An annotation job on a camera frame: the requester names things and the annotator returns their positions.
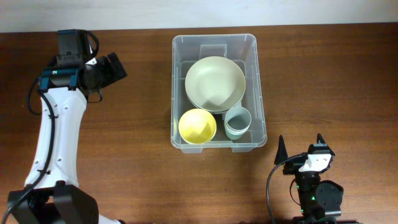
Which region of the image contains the yellow bowl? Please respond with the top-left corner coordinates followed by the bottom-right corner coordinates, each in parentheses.
top-left (178, 108), bottom-right (217, 144)

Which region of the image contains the cream cup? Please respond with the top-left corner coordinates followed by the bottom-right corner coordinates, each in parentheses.
top-left (224, 121), bottom-right (250, 134)

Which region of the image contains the grey cup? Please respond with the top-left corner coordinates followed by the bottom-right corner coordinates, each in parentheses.
top-left (224, 107), bottom-right (252, 125)

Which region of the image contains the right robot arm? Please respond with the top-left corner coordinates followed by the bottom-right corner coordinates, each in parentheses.
top-left (274, 134), bottom-right (344, 223)

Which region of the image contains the green cup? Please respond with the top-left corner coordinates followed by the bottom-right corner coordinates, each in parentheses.
top-left (224, 126), bottom-right (248, 140)

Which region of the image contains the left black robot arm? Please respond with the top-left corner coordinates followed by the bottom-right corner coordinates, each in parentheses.
top-left (2, 29), bottom-right (127, 223)

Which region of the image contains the right black cable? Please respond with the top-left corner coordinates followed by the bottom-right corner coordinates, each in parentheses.
top-left (266, 154), bottom-right (308, 224)

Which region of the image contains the beige plate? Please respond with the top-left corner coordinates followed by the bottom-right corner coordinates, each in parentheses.
top-left (185, 56), bottom-right (246, 95)

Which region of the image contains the dark blue plate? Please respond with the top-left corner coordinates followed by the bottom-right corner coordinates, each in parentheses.
top-left (187, 93), bottom-right (244, 114)

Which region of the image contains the cream plate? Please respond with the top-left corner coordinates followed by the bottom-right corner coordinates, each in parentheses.
top-left (188, 97), bottom-right (242, 114)

